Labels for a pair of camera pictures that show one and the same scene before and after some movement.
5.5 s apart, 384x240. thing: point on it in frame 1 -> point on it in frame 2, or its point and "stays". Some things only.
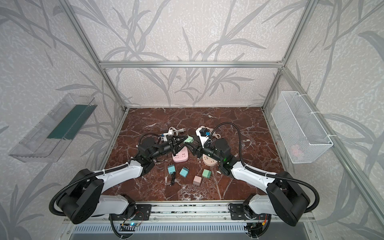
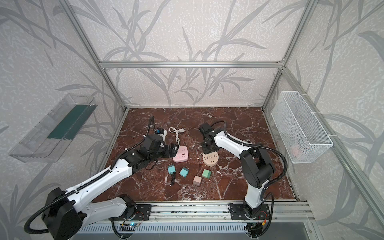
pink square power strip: (182, 155) stays
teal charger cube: (184, 172) stays
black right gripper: (202, 149) -> (208, 145)
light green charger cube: (206, 173) stays
